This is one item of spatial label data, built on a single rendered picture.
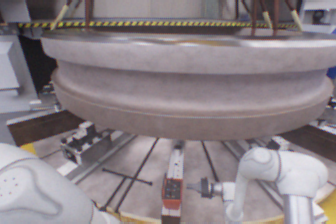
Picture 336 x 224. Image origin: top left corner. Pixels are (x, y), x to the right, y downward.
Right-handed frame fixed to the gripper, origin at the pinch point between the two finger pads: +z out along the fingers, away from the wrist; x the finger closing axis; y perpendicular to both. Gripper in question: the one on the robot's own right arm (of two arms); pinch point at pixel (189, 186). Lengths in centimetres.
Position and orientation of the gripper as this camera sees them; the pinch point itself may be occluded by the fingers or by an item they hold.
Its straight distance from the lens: 136.5
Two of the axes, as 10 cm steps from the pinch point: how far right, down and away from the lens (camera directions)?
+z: -9.9, -0.6, 1.0
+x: -1.2, 4.6, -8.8
